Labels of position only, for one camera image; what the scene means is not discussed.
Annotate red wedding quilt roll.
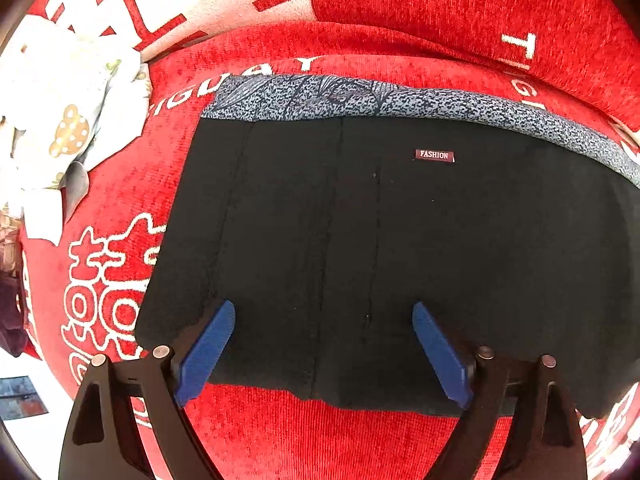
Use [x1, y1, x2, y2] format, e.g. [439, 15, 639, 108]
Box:
[30, 0, 639, 129]

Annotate red wedding bed cover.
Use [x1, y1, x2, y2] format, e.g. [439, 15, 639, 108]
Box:
[23, 22, 639, 479]

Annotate dark maroon clothing pile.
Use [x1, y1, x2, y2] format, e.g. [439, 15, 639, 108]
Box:
[0, 273, 29, 358]

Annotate white floral cloth pile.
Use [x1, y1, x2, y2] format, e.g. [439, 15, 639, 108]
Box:
[1, 15, 152, 244]

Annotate black pants with patterned stripe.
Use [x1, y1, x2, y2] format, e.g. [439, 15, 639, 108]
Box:
[134, 75, 639, 417]

